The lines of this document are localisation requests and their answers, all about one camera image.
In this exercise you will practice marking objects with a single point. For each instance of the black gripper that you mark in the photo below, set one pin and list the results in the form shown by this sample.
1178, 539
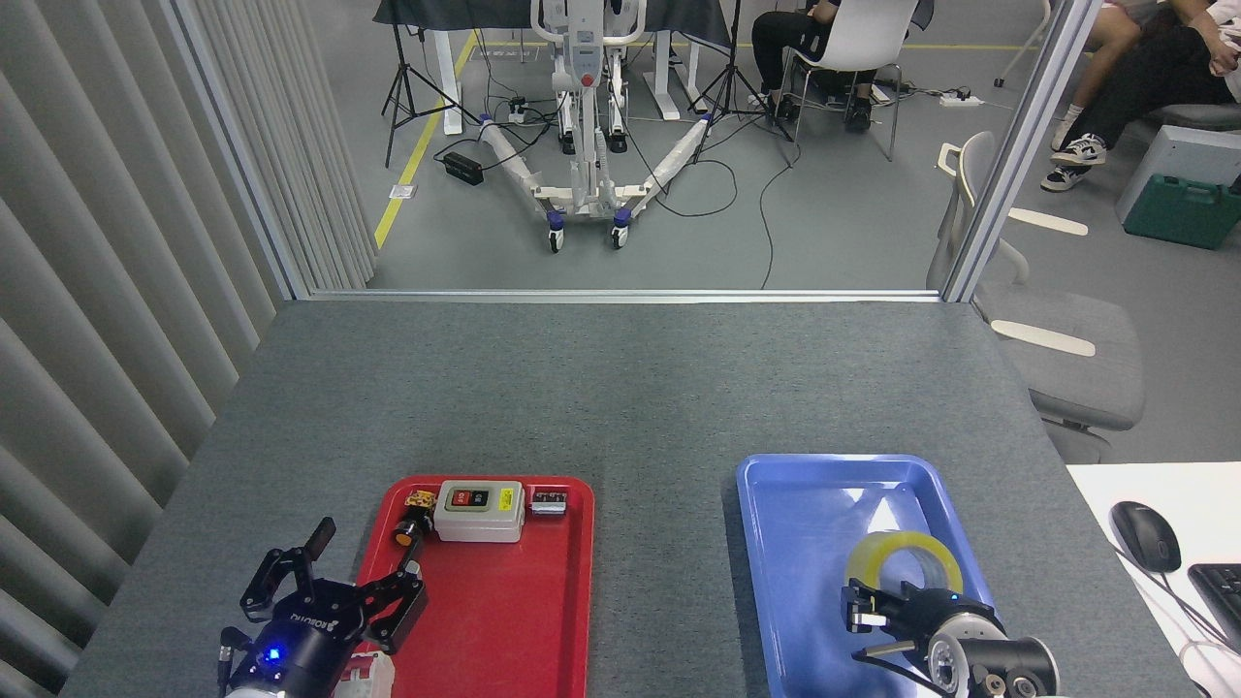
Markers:
936, 611
310, 635

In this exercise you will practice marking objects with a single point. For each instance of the yellow tape roll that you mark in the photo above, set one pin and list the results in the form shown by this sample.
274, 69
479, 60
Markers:
873, 553

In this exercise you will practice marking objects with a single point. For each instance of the white plastic block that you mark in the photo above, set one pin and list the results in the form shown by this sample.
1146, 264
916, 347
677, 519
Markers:
373, 677

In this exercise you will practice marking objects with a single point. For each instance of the black orange push button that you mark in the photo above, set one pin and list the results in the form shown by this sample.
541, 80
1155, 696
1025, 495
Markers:
411, 528

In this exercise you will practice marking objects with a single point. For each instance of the blue plastic tray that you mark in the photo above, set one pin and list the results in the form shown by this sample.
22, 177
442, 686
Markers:
805, 543

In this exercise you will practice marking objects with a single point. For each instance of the red plastic tray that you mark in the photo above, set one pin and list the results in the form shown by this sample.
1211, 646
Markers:
504, 601

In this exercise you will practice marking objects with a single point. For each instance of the white desk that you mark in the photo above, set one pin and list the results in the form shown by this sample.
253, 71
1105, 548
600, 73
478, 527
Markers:
1100, 494

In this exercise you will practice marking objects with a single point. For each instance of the black computer mouse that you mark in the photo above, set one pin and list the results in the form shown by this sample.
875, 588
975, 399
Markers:
1146, 535

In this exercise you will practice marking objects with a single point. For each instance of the grey office chair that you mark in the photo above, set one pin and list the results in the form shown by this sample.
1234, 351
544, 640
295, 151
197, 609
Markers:
1066, 368

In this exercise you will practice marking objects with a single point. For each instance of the black keyboard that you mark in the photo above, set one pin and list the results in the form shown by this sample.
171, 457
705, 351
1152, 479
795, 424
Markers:
1224, 601

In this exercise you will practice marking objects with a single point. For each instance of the floor socket plate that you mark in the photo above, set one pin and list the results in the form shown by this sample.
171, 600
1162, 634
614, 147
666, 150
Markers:
403, 191

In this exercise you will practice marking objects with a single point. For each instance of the black power adapter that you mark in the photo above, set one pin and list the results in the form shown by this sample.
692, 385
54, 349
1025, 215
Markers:
463, 168

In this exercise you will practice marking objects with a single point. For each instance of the green plastic case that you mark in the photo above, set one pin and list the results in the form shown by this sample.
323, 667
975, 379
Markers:
1178, 213

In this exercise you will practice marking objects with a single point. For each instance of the black tripod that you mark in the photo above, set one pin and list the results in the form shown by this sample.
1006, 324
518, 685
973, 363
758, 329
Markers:
402, 82
732, 78

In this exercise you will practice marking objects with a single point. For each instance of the white stand on wheels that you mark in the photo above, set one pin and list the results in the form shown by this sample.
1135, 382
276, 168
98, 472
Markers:
587, 116

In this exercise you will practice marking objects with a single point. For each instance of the white power strip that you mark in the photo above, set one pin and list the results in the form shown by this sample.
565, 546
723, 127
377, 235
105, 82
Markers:
960, 99

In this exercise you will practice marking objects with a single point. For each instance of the white chair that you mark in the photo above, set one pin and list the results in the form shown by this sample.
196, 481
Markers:
858, 34

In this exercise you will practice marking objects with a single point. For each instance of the person on white chair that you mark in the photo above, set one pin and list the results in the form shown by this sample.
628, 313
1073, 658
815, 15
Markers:
780, 34

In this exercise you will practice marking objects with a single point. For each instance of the person in black trousers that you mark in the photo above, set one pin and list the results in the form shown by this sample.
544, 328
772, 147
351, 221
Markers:
1154, 82

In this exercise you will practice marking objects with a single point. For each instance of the person with bare legs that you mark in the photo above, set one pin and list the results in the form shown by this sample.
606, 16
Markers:
1105, 39

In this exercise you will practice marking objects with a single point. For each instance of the grey two-button switch box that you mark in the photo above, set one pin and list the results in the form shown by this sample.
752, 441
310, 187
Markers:
480, 522

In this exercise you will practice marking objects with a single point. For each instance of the silver table rail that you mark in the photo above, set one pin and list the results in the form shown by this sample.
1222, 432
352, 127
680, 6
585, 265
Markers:
620, 296

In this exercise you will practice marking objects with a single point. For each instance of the silver post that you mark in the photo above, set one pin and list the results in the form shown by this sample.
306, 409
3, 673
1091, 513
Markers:
238, 155
1018, 145

